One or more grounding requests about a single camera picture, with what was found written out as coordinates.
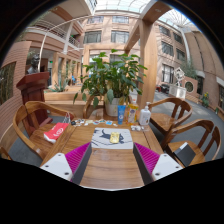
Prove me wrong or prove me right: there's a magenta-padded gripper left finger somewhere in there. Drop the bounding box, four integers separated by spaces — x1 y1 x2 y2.
39 142 93 185

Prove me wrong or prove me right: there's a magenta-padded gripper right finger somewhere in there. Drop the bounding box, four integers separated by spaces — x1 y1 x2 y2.
132 142 184 186

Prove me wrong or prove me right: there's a yellow computer mouse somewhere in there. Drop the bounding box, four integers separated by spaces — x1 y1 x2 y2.
109 131 121 145

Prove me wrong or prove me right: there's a white mouse pad, dark print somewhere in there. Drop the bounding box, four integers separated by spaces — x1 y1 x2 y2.
90 127 134 150

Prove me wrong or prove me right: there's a black notebook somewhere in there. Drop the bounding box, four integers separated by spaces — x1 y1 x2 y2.
173 141 197 168

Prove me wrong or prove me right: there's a red and white packet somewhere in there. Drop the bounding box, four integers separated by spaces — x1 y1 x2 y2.
43 122 70 144

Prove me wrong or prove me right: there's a wooden round-back chair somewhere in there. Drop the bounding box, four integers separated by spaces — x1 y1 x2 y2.
147 96 194 137
0 146 13 161
162 118 222 166
12 100 75 160
82 94 108 120

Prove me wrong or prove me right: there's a small white wrapper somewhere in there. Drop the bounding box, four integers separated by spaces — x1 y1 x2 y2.
130 124 145 132

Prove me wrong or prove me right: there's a white pump bottle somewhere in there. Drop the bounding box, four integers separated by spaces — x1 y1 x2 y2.
138 101 152 127

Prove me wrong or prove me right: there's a yellow bottle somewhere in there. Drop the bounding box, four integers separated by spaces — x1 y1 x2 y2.
127 102 139 126

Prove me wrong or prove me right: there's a blue tube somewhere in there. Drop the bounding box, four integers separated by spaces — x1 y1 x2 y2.
117 104 127 126

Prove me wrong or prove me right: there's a yellow flowering plant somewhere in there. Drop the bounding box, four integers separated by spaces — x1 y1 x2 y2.
199 92 211 108

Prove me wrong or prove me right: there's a white abstract sculpture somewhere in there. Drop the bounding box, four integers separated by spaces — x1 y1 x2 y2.
168 67 188 101

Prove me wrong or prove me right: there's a green plant in white pot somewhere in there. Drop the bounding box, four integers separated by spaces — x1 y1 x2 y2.
73 48 148 118

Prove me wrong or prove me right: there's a dark bust statue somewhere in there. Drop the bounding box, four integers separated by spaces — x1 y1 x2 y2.
26 54 42 75

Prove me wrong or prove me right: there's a dark red wooden pedestal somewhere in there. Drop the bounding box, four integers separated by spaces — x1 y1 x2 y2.
15 71 51 129

